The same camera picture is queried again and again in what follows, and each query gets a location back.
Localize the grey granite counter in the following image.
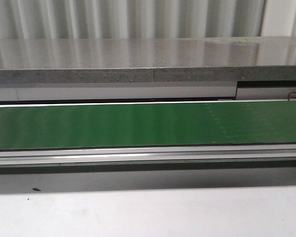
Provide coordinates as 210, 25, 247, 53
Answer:
0, 37, 296, 84

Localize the green conveyor belt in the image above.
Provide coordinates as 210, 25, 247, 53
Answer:
0, 100, 296, 150

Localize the white pleated curtain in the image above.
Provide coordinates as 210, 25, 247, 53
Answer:
0, 0, 296, 39

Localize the aluminium conveyor frame rail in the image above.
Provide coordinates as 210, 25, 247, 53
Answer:
0, 144, 296, 165

